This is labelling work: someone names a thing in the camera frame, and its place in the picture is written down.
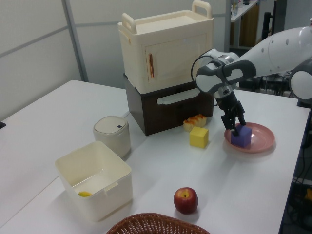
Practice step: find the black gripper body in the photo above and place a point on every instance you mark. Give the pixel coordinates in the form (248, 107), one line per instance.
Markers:
(228, 101)

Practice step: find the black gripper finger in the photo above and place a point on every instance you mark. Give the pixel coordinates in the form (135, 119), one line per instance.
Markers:
(240, 122)
(229, 123)

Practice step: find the purple cube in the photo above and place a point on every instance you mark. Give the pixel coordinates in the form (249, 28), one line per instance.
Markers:
(241, 137)

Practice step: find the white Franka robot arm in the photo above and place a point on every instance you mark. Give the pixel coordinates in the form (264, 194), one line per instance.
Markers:
(265, 54)

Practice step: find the yellow cube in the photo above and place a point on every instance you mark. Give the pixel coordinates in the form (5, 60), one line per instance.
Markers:
(199, 137)

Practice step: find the pink plate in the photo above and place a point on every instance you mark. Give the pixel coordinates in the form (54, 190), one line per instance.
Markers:
(260, 139)

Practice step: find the toy bread loaf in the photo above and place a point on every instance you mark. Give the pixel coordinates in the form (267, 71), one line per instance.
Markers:
(195, 122)

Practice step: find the dark brown drawer box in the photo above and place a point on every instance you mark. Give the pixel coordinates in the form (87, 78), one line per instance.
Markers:
(170, 109)

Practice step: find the white background desk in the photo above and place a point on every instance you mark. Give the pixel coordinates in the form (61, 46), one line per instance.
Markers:
(243, 14)

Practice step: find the black monitor stand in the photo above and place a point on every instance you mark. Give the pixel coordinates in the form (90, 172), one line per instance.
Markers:
(267, 22)

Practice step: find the red apple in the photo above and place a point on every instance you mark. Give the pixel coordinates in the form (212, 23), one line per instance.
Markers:
(185, 200)

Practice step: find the cream lidded trash can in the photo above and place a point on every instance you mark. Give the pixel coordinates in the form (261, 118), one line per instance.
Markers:
(112, 135)

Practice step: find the brown wicker basket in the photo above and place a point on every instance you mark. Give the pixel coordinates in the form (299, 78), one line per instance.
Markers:
(156, 224)

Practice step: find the cream open plastic bin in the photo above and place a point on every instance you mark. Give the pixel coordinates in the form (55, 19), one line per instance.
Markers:
(95, 180)

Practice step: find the small yellow toy fruit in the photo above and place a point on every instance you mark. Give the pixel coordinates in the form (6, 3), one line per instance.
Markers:
(84, 194)

